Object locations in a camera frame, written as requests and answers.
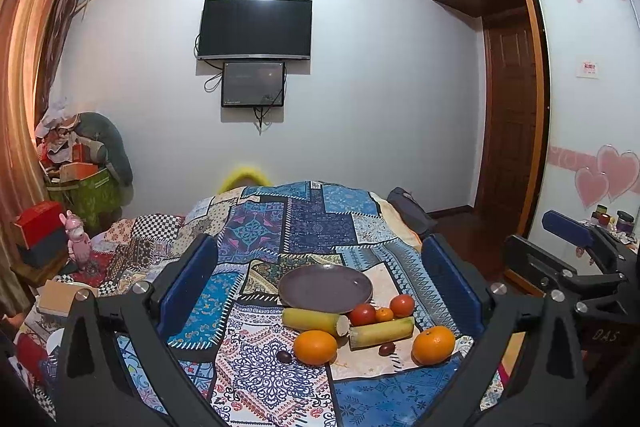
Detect dark grape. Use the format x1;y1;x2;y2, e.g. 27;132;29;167
277;350;293;364
378;341;396;357

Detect large orange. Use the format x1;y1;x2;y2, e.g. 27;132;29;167
411;326;456;365
293;331;337;366

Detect white wardrobe sliding door hearts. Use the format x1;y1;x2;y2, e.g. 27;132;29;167
529;0;639;251

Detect grey plush toy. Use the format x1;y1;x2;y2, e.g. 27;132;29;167
75;112;134;187

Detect wooden door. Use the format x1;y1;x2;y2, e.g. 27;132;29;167
476;9;536;235

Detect dark bag beside bed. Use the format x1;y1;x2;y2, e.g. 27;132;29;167
386;186;437;239

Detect red box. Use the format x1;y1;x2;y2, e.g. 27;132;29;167
11;200;63;248

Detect dark purple plate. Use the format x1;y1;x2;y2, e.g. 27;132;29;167
278;265;373;314

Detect red tomato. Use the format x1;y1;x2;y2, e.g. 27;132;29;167
388;294;414;319
348;303;376;326

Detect patchwork blue bedspread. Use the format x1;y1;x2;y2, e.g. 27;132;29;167
14;178;507;427

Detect yellow plush item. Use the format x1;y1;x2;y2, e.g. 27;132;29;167
217;166;271;194

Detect small mandarin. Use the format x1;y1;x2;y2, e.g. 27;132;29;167
375;307;395;323

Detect green cardboard box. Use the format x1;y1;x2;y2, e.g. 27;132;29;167
46;168;122;237

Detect orange curtain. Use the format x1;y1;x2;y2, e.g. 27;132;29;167
1;0;79;317

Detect pink plush rabbit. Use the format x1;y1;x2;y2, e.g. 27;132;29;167
58;210;92;269

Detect small wall monitor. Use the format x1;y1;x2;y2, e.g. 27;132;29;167
221;62;285;108

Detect wall mounted black television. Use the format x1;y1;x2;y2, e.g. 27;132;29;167
196;0;312;61

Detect brown cardboard box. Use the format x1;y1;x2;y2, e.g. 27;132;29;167
36;280;99;317

